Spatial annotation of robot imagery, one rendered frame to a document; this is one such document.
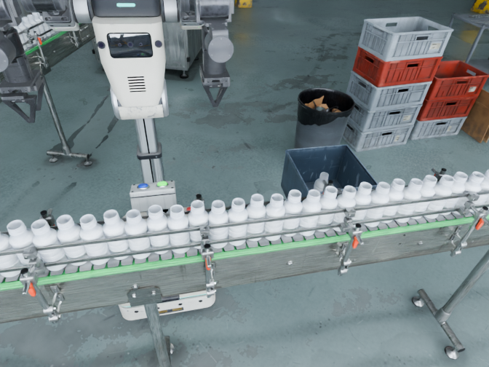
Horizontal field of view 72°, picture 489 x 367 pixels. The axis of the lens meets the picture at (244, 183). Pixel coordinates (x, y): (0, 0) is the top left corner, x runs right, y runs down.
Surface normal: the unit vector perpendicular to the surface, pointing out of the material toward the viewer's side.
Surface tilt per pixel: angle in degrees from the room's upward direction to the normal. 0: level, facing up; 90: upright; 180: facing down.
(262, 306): 0
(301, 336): 0
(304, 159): 90
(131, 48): 90
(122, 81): 90
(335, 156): 90
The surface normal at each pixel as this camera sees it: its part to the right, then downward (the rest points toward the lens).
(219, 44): 0.23, 0.61
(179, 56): -0.10, 0.61
